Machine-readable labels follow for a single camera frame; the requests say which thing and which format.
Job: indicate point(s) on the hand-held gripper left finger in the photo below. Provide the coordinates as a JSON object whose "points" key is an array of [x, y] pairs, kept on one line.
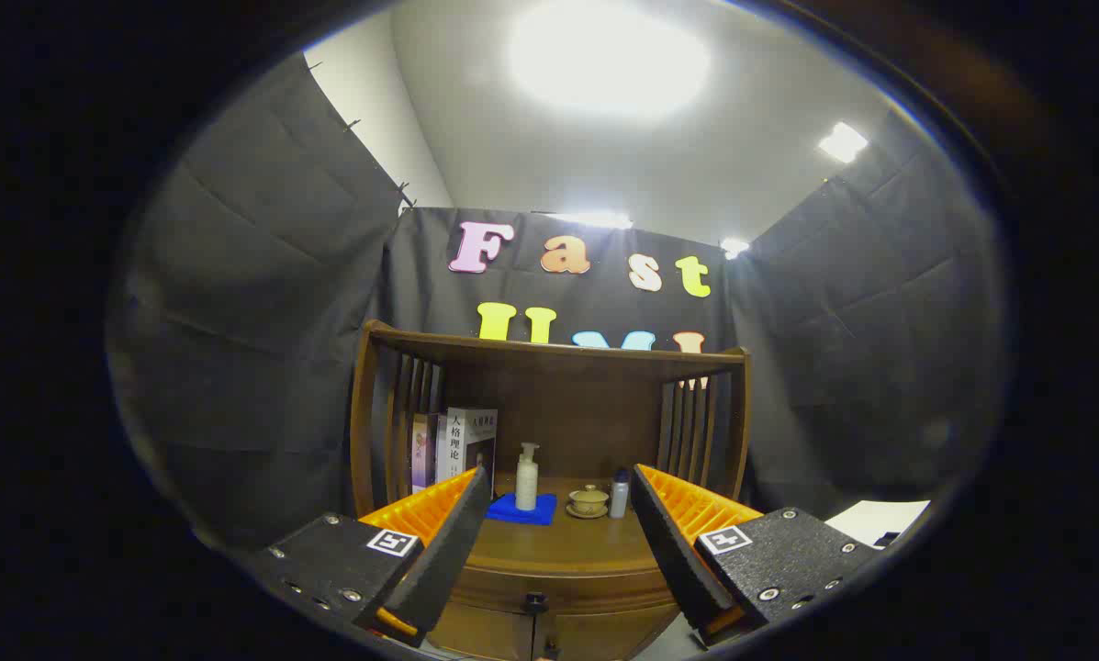
{"points": [[448, 560]]}

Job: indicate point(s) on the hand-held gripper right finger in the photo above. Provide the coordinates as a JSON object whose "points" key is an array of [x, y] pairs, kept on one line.
{"points": [[673, 551]]}

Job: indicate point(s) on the black drawer knob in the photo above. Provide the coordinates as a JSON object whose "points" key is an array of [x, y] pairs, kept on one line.
{"points": [[535, 602]]}

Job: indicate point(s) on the brown wooden drawer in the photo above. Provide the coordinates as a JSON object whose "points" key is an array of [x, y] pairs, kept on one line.
{"points": [[567, 588]]}

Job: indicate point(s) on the wooden countertop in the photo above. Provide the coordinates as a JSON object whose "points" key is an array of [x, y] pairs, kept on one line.
{"points": [[558, 542]]}

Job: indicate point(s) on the brown wooden cabinet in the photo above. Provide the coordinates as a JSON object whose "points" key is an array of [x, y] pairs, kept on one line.
{"points": [[567, 404]]}

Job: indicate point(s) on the grey white-topped drawer unit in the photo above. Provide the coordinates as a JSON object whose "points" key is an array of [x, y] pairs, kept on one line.
{"points": [[880, 519]]}

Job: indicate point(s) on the white bottle with blue cap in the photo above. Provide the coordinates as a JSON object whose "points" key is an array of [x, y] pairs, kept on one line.
{"points": [[619, 496]]}

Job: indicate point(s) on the blue folded cloth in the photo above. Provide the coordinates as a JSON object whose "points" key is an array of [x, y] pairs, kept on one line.
{"points": [[512, 511]]}

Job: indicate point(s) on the yellow saucer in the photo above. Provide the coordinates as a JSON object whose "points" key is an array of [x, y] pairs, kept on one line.
{"points": [[586, 515]]}

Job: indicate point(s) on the yellow lidded teacup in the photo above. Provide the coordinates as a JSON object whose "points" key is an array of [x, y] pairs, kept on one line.
{"points": [[589, 498]]}

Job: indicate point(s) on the white pump bottle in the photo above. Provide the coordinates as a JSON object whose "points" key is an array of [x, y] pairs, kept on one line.
{"points": [[526, 482]]}

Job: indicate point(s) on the purple book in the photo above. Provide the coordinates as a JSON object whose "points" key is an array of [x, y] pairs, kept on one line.
{"points": [[422, 450]]}

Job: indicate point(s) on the white book with portrait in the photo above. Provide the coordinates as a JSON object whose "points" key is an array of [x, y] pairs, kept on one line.
{"points": [[465, 445]]}

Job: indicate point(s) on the small ceiling light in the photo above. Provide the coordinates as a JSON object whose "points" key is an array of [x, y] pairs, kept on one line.
{"points": [[843, 142]]}

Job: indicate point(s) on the large round ceiling light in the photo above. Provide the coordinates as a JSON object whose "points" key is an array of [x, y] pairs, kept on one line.
{"points": [[609, 60]]}

